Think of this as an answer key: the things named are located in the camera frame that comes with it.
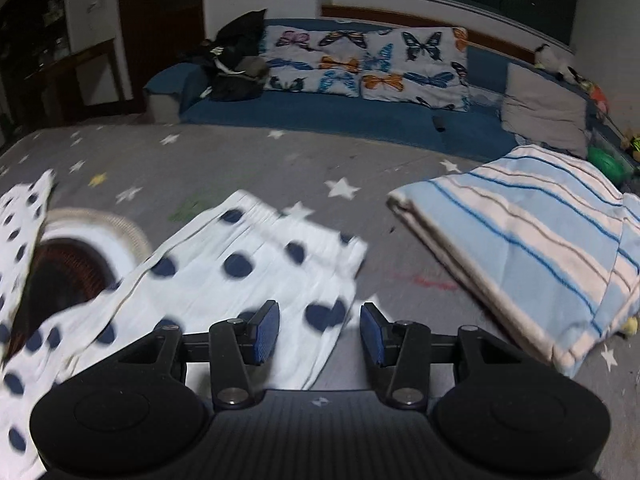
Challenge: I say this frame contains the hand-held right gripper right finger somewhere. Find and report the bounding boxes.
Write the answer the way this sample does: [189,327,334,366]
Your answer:
[360,302,566,411]

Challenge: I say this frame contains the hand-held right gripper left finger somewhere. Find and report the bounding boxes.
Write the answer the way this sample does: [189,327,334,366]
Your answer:
[75,300,281,409]

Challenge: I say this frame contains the white polka dot pants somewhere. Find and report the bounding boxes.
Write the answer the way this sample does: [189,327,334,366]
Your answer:
[0,190,369,480]

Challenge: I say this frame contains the grey star print tablecloth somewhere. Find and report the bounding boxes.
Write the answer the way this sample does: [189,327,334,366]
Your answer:
[0,122,640,480]

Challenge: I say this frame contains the blue striped folded blanket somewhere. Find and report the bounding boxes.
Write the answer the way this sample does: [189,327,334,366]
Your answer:
[386,144,640,378]

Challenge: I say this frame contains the round black induction cooktop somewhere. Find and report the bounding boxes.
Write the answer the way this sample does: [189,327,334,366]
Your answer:
[10,207,153,361]

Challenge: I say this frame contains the blue sofa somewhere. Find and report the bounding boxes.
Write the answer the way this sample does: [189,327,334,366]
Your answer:
[144,17,640,181]

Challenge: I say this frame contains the olive green cloth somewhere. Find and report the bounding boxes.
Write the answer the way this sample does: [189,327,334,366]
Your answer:
[235,55,271,88]

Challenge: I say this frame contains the butterfly print pillow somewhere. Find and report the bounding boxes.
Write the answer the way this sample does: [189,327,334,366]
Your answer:
[260,25,373,98]
[359,26,472,112]

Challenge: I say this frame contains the grey pillow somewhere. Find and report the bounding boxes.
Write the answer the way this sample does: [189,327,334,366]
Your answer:
[500,62,590,158]

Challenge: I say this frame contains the black jacket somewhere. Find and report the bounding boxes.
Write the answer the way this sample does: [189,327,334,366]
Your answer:
[180,8,268,102]

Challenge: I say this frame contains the green round toy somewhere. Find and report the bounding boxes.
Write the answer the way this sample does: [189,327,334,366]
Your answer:
[586,146,632,183]

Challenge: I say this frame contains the wooden side table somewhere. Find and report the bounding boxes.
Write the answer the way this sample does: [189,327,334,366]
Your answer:
[25,37,126,121]

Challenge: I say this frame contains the brown plush bear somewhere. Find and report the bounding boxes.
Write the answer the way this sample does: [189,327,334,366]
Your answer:
[620,127,640,166]

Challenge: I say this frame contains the orange pink plush toy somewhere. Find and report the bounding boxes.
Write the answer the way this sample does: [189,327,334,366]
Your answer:
[575,72,612,116]

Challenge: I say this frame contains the black and white plush dog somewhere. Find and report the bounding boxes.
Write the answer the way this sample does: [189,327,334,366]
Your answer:
[534,44,581,83]

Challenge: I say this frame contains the brown wooden door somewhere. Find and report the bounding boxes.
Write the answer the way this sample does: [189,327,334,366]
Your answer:
[116,0,207,103]

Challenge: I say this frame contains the dark wooden shelf cabinet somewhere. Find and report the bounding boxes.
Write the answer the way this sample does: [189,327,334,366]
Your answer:
[0,0,68,131]

